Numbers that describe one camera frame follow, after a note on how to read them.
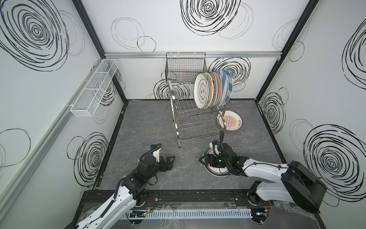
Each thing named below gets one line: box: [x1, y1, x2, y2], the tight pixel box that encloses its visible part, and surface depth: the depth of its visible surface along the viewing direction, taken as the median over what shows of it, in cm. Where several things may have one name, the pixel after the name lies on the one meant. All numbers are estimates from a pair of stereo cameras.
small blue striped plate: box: [217, 70, 230, 107], surface depth 73 cm
